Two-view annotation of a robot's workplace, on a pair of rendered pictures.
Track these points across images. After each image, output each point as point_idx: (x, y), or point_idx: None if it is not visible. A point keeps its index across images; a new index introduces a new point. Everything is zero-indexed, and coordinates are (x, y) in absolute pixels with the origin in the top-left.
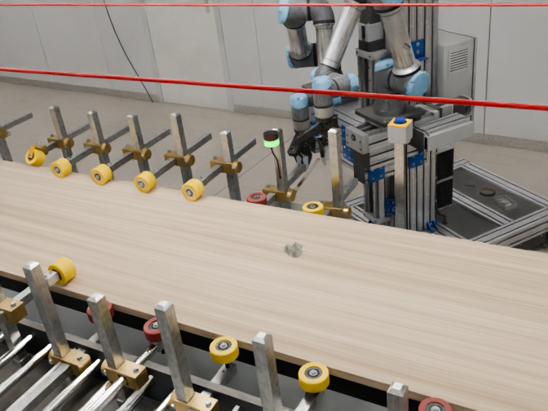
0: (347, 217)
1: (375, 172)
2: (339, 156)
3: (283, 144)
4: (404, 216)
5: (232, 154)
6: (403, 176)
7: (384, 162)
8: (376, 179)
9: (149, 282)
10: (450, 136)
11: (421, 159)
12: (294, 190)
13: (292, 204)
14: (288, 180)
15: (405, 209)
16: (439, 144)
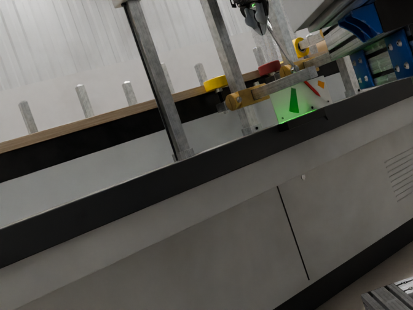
0: (227, 107)
1: (359, 69)
2: (211, 23)
3: (270, 4)
4: (159, 112)
5: None
6: (139, 53)
7: (338, 50)
8: (364, 85)
9: None
10: (299, 0)
11: (406, 59)
12: (292, 67)
13: (298, 86)
14: (318, 56)
15: (160, 104)
16: (296, 19)
